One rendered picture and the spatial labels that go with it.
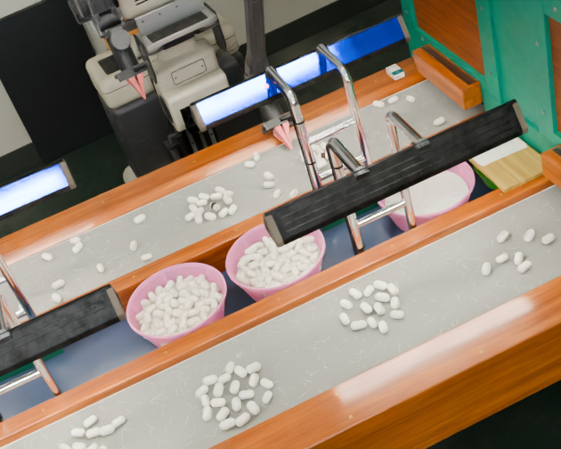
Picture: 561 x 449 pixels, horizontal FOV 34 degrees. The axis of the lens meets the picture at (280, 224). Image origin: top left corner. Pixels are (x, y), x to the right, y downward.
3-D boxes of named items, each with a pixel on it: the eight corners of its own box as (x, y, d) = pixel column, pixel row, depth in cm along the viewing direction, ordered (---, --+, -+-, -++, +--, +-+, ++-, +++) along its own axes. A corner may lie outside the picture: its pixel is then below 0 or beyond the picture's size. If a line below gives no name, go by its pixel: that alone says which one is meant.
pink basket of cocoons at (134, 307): (128, 315, 250) (116, 290, 244) (218, 273, 254) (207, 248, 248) (153, 379, 229) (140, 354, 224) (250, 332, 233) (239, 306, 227)
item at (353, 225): (355, 274, 240) (316, 134, 212) (423, 242, 242) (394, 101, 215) (388, 318, 225) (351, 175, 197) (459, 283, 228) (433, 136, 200)
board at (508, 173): (440, 135, 261) (440, 132, 260) (486, 114, 263) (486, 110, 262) (504, 193, 235) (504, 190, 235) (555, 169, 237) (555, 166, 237)
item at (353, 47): (192, 120, 247) (184, 97, 243) (398, 30, 256) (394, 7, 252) (201, 134, 241) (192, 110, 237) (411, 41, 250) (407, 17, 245)
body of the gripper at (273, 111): (295, 115, 276) (284, 93, 278) (264, 128, 275) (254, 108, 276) (294, 123, 282) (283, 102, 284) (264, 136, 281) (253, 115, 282)
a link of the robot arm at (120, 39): (117, 7, 271) (91, 19, 269) (121, 2, 260) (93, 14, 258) (135, 45, 273) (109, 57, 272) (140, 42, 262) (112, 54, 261)
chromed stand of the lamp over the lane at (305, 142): (297, 198, 271) (257, 68, 243) (359, 170, 274) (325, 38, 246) (323, 232, 256) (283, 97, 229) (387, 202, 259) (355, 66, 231)
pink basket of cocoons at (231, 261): (215, 289, 249) (205, 264, 243) (286, 232, 260) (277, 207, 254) (280, 330, 231) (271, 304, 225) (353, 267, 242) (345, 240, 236)
